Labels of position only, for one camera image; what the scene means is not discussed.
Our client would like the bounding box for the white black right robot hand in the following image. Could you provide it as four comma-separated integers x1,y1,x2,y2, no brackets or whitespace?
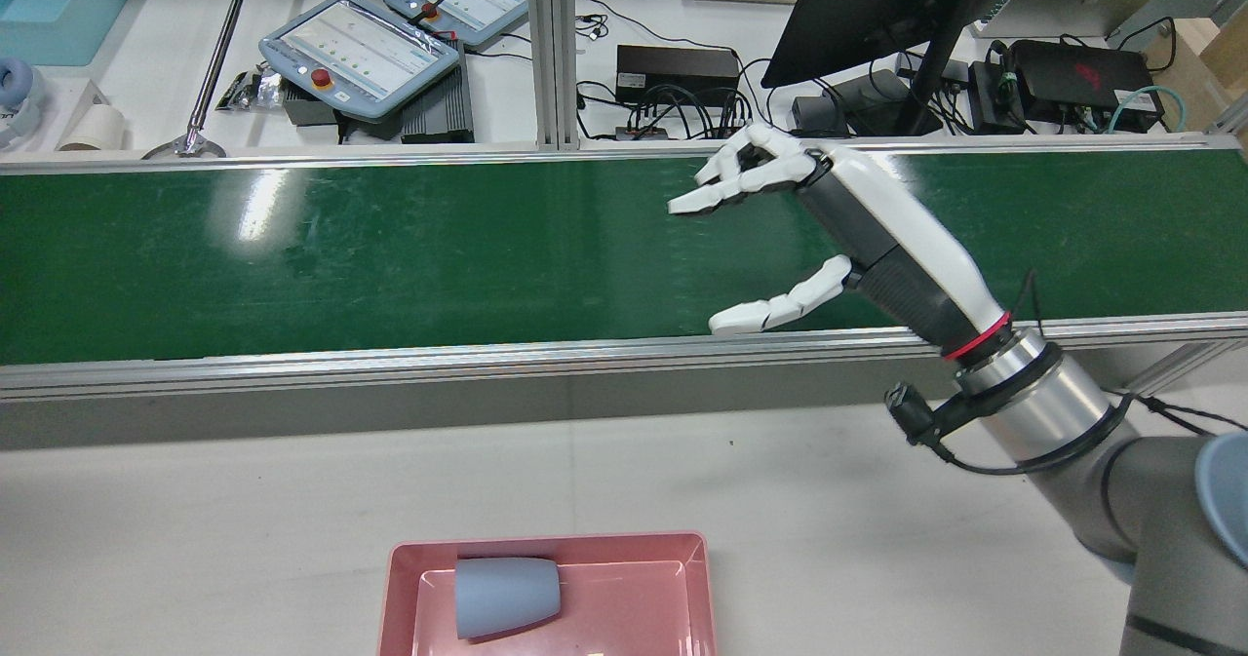
667,123,1013,361

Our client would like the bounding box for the blue-grey cup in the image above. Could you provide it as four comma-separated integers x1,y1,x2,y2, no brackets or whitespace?
454,557,563,640

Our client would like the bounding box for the brown cardboard box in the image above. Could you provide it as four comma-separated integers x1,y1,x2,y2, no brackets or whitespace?
1141,18,1248,131

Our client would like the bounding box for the pink plastic box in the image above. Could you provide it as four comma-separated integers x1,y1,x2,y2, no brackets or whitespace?
378,531,718,656

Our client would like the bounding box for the black finned box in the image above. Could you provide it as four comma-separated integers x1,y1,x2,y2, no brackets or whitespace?
400,42,476,145

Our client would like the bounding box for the black computer monitor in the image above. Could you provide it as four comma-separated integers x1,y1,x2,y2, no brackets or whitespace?
760,0,1034,137

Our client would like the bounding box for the black mini computer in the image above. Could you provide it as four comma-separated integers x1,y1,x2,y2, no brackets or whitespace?
1009,39,1167,135

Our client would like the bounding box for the green conveyor belt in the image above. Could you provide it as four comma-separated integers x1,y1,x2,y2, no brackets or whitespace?
0,135,1248,450

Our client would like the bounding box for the large grey teach pendant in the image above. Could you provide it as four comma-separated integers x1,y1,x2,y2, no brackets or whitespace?
258,0,461,123

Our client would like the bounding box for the small plastic parts bag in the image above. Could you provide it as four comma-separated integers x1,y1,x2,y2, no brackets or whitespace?
214,66,290,112

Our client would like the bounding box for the metal rod stand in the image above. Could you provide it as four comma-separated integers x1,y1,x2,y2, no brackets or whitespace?
141,0,262,160

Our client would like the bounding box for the light blue plastic bin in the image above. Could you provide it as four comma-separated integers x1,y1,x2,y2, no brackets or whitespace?
0,0,143,67

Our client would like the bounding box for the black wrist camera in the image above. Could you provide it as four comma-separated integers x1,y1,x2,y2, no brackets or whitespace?
884,383,976,448

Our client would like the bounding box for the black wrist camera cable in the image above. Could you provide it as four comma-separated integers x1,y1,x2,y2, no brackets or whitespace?
921,268,1215,478

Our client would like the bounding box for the black network switch box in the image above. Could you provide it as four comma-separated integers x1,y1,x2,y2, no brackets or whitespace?
616,44,740,107

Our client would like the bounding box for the teal network cable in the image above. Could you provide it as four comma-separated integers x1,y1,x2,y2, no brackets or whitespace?
1107,86,1191,135

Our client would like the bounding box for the aluminium frame post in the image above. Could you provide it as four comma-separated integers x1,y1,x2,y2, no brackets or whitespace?
526,0,578,150

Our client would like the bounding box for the blue white coiled ring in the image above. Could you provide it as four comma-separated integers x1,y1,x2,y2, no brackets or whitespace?
0,57,45,148

